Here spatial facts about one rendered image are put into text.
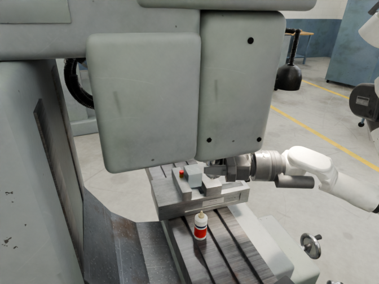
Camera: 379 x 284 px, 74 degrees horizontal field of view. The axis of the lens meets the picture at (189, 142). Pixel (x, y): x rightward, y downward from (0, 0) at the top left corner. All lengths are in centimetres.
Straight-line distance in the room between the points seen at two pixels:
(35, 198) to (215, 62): 36
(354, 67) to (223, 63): 623
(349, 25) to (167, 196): 614
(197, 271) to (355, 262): 171
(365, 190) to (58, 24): 74
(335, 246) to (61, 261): 215
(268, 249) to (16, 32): 91
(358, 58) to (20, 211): 653
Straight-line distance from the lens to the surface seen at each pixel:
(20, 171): 37
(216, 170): 70
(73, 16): 42
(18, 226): 43
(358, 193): 77
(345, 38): 672
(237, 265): 84
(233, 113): 55
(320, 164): 74
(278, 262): 98
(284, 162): 74
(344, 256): 238
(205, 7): 46
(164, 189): 95
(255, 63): 54
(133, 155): 49
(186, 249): 86
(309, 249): 138
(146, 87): 44
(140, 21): 43
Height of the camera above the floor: 164
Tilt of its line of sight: 29 degrees down
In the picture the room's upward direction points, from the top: 2 degrees clockwise
